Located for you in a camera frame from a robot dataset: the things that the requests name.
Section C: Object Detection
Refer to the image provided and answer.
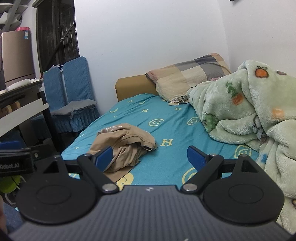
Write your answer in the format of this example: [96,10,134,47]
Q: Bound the person's jeans leg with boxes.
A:
[0,201,24,233]

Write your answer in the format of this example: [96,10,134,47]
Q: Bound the grey cloth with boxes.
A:
[50,100,97,120]

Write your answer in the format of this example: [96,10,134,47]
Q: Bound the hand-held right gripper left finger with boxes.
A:
[43,146,119,194]

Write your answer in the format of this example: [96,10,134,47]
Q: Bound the tan shorts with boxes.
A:
[87,123,158,183]

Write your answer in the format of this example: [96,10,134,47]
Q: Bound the plaid pillow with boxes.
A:
[145,53,232,103]

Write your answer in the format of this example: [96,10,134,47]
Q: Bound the dark barred window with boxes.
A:
[36,0,80,73]

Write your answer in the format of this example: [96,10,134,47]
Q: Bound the mustard yellow pillow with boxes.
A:
[115,75,160,102]

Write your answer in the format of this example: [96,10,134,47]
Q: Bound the white metal rack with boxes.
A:
[0,0,38,31]

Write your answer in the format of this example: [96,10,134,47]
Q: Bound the grey table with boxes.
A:
[0,79,63,154]

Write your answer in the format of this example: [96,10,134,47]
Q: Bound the green plastic stool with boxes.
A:
[0,175,23,194]

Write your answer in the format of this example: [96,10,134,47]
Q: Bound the golden refrigerator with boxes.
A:
[1,31,36,87]

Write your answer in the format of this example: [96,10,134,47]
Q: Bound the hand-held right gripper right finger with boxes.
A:
[181,145,258,193]

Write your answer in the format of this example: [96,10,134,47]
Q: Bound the teal printed bed sheet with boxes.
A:
[60,93,260,186]

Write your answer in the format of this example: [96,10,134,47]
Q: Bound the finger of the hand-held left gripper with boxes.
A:
[0,140,56,163]

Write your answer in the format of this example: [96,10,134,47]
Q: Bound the green fleece blanket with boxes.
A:
[186,60,296,230]

